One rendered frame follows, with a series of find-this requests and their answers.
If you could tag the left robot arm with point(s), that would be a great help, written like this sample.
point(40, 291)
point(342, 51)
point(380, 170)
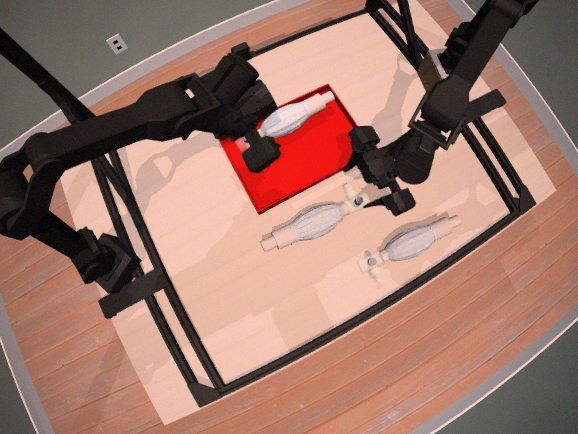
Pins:
point(443, 108)

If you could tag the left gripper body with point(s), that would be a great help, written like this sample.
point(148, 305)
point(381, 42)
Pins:
point(365, 137)

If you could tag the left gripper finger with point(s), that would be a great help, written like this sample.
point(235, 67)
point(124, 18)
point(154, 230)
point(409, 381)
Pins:
point(379, 202)
point(354, 157)

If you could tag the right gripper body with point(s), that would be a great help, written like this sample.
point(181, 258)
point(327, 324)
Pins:
point(262, 151)

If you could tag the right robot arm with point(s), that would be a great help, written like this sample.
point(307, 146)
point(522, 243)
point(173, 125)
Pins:
point(160, 114)

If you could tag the red tray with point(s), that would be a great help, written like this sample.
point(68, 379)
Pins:
point(318, 147)

